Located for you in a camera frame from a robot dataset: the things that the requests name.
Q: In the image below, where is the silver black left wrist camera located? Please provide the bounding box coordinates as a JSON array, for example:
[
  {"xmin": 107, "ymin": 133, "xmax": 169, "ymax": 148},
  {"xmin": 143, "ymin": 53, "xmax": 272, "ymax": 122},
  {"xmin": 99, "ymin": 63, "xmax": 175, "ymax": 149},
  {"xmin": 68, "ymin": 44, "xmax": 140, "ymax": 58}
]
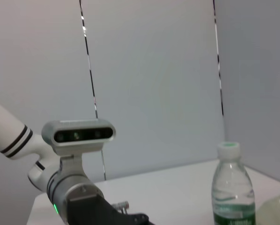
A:
[{"xmin": 41, "ymin": 119, "xmax": 117, "ymax": 175}]

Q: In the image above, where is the left gripper cable with plug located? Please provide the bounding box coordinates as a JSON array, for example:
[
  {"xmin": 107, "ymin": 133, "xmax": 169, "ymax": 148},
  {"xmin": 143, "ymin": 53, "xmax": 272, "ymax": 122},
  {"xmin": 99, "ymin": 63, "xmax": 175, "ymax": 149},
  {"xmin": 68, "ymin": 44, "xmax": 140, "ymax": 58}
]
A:
[{"xmin": 112, "ymin": 201, "xmax": 131, "ymax": 214}]

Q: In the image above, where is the translucent green fruit bowl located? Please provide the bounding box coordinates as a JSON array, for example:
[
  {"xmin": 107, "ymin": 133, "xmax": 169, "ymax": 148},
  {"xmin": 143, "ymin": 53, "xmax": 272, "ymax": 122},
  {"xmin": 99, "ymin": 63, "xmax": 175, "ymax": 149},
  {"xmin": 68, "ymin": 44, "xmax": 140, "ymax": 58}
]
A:
[{"xmin": 256, "ymin": 191, "xmax": 280, "ymax": 225}]

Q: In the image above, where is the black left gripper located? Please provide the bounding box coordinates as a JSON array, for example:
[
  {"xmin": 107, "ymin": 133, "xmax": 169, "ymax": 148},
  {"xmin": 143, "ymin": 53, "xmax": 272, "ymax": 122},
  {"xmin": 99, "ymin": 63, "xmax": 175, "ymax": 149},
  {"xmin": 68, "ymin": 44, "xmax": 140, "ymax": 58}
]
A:
[{"xmin": 67, "ymin": 194, "xmax": 155, "ymax": 225}]

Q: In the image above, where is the clear green-label water bottle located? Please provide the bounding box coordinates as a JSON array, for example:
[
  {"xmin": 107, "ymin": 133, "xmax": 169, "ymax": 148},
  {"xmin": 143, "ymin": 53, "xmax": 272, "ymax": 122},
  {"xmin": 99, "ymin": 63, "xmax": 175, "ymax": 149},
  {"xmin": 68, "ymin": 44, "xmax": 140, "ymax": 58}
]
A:
[{"xmin": 211, "ymin": 141, "xmax": 257, "ymax": 225}]

